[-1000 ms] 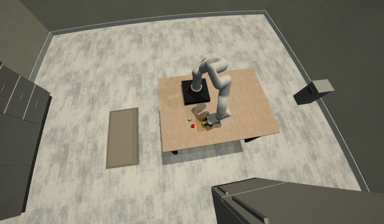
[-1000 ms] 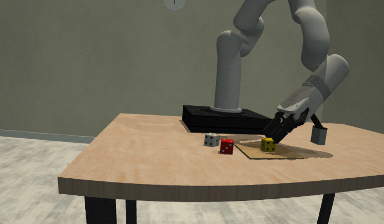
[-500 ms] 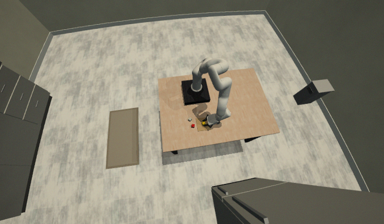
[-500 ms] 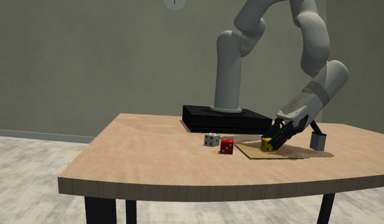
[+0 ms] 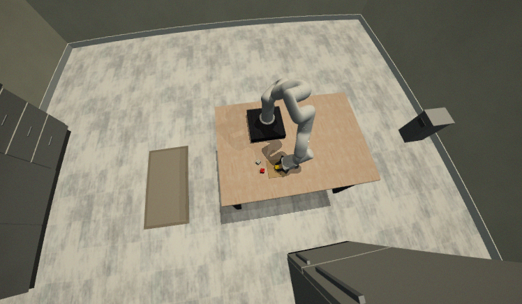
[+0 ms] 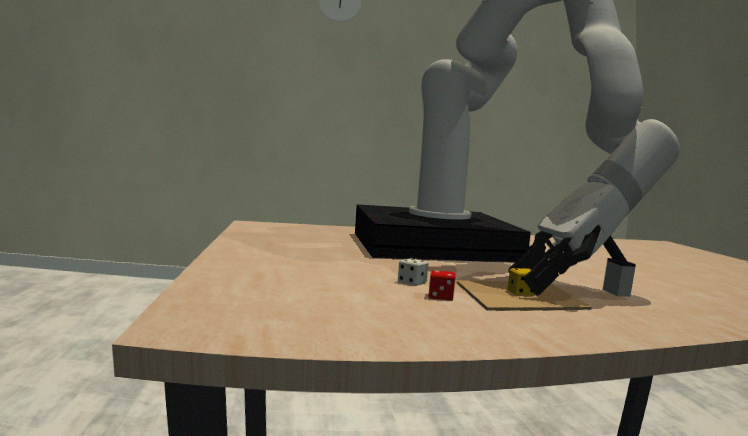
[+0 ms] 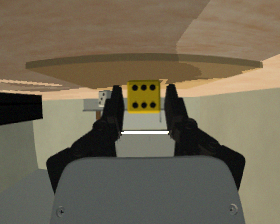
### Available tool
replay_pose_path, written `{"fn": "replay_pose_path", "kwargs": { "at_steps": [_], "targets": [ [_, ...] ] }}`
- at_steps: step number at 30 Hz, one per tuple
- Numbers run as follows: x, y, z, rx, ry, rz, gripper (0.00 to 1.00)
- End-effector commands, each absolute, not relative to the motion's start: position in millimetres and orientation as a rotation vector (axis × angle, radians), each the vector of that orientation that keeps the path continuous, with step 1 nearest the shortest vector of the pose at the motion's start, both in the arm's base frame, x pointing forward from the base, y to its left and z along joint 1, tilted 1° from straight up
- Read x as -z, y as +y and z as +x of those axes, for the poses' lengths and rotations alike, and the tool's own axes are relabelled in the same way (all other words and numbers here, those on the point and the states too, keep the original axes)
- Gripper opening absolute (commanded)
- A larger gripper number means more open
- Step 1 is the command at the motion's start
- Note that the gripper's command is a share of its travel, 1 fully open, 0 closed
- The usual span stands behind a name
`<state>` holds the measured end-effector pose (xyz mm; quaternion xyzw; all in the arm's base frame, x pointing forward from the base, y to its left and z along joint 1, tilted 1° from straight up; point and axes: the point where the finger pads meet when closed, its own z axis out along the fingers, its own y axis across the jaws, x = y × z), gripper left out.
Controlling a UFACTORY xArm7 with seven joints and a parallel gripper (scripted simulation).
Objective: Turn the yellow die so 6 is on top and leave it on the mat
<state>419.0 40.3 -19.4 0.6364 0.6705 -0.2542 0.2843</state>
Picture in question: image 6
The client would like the red die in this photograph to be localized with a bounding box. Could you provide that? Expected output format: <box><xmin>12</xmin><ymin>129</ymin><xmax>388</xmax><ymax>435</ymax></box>
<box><xmin>428</xmin><ymin>270</ymin><xmax>455</xmax><ymax>301</ymax></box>

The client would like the tan flat mat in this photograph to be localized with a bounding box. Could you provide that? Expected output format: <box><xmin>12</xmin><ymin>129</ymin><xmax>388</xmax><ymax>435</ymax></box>
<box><xmin>457</xmin><ymin>280</ymin><xmax>592</xmax><ymax>311</ymax></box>

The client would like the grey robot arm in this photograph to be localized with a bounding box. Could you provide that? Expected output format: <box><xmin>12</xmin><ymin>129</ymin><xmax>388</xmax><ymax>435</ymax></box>
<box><xmin>409</xmin><ymin>0</ymin><xmax>680</xmax><ymax>297</ymax></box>

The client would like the yellow die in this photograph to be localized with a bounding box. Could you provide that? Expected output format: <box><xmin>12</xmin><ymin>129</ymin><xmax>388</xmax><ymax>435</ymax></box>
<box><xmin>508</xmin><ymin>268</ymin><xmax>535</xmax><ymax>296</ymax></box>

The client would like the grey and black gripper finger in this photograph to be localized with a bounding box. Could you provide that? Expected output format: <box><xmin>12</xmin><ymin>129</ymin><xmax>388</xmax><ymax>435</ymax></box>
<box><xmin>524</xmin><ymin>225</ymin><xmax>601</xmax><ymax>296</ymax></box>
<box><xmin>508</xmin><ymin>231</ymin><xmax>558</xmax><ymax>272</ymax></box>

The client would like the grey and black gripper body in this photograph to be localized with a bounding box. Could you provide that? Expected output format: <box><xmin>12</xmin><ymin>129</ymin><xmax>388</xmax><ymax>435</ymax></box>
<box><xmin>538</xmin><ymin>174</ymin><xmax>629</xmax><ymax>256</ymax></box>

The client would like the white die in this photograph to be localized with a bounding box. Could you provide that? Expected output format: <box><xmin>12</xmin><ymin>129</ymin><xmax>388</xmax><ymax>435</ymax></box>
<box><xmin>398</xmin><ymin>258</ymin><xmax>429</xmax><ymax>286</ymax></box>

